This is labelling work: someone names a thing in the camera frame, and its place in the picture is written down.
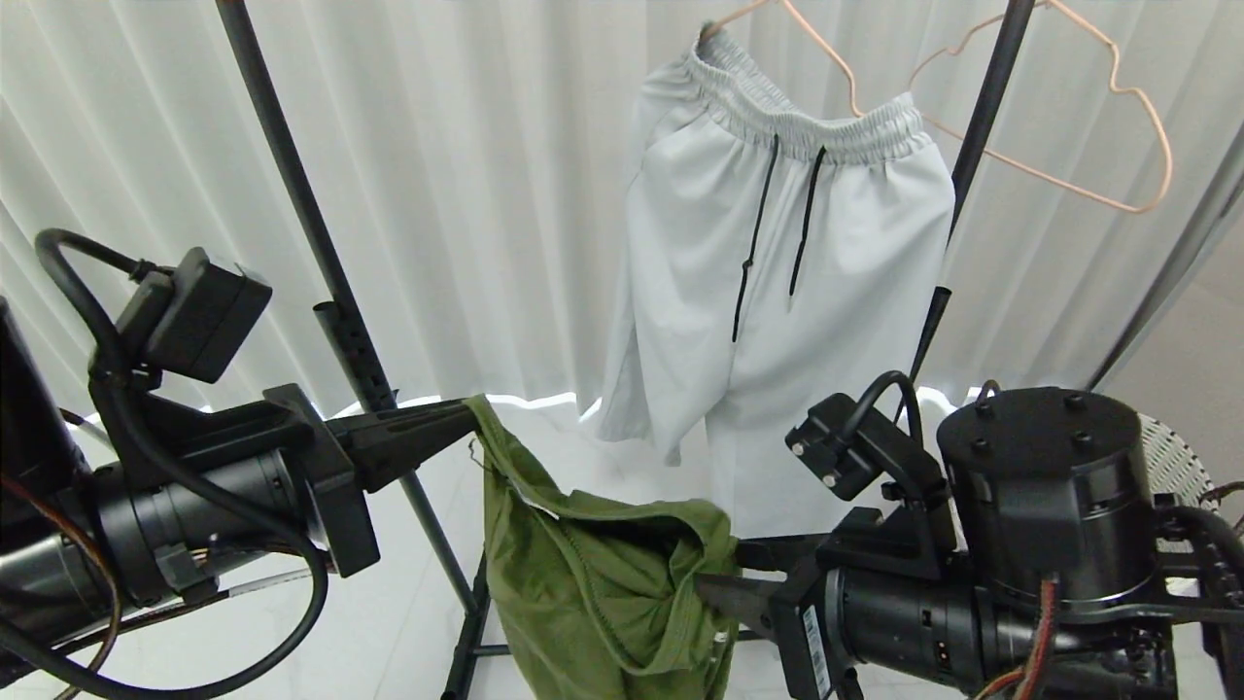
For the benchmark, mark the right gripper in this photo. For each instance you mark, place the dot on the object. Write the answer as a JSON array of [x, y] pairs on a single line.
[[914, 622]]

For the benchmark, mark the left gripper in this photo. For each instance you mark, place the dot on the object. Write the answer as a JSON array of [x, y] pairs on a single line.
[[214, 515]]

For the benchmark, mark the green garment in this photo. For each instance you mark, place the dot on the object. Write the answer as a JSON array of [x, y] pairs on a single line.
[[583, 583]]

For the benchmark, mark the pale grey shorts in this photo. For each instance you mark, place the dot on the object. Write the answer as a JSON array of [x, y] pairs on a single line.
[[826, 340]]

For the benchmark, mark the pink clothes hanger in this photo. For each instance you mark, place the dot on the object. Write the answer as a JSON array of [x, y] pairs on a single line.
[[822, 49], [1170, 165]]

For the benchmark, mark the black clothes rack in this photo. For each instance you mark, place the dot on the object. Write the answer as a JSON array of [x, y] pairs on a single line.
[[286, 165]]

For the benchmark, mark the white laundry basket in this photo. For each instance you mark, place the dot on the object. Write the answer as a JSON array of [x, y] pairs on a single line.
[[1171, 467]]

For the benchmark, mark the white curtain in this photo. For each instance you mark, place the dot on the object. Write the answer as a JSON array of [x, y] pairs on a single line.
[[486, 194]]

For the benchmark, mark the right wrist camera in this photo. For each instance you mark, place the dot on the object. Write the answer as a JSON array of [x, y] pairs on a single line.
[[855, 447]]

